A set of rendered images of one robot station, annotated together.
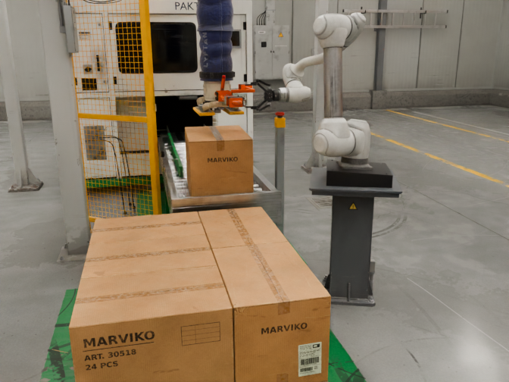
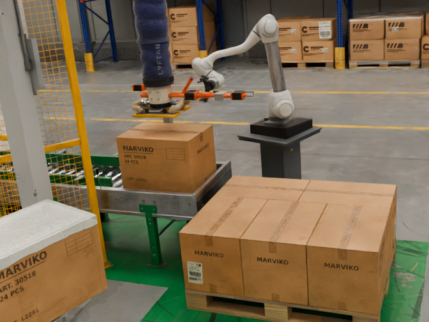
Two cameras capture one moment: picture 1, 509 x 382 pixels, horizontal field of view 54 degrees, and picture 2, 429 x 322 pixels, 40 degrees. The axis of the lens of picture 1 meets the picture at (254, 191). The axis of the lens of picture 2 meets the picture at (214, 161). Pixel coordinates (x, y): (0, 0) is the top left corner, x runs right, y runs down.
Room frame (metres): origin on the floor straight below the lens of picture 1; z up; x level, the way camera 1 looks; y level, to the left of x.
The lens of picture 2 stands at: (0.56, 3.48, 2.13)
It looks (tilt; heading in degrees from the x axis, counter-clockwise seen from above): 19 degrees down; 306
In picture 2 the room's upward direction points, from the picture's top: 5 degrees counter-clockwise
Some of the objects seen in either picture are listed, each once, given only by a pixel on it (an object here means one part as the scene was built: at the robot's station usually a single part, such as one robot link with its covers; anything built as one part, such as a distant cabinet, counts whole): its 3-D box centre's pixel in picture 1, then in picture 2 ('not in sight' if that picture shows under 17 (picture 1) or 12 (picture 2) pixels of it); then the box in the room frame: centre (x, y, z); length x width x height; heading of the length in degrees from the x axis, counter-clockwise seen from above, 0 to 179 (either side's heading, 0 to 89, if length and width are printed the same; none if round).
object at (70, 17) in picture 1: (71, 29); (25, 64); (3.51, 1.22, 1.62); 0.20 x 0.05 x 0.30; 13
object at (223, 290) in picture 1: (192, 287); (294, 234); (2.25, 0.31, 0.34); 1.20 x 1.00 x 0.40; 13
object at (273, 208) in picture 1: (228, 214); (214, 192); (2.98, 0.17, 0.47); 0.70 x 0.03 x 0.15; 103
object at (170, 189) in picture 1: (166, 171); (57, 195); (4.06, 0.74, 0.50); 2.31 x 0.05 x 0.19; 13
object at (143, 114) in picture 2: (203, 108); (156, 112); (3.32, 0.34, 1.11); 0.34 x 0.10 x 0.05; 14
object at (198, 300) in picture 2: not in sight; (296, 271); (2.25, 0.31, 0.07); 1.20 x 1.00 x 0.14; 13
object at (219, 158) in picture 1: (217, 161); (167, 156); (3.32, 0.25, 0.75); 0.60 x 0.40 x 0.40; 10
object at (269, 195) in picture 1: (227, 198); (212, 179); (2.99, 0.17, 0.58); 0.70 x 0.03 x 0.06; 103
